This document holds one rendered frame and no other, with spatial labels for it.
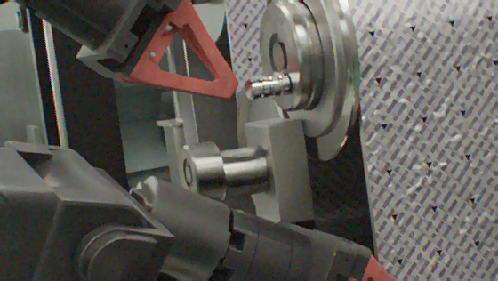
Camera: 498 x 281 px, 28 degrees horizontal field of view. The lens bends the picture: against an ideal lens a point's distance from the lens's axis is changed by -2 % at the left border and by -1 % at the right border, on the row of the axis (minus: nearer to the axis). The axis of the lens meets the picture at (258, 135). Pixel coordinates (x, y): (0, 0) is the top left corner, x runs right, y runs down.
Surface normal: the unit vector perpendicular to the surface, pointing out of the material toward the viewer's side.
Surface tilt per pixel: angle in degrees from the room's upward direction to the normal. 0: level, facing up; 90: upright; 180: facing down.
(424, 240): 90
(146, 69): 103
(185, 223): 75
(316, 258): 60
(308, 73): 107
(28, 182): 31
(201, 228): 70
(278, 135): 90
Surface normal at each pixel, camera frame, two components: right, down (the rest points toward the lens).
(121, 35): 0.36, 0.04
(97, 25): 0.04, 0.50
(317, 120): -0.93, 0.15
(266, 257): 0.42, -0.25
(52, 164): -0.04, -0.81
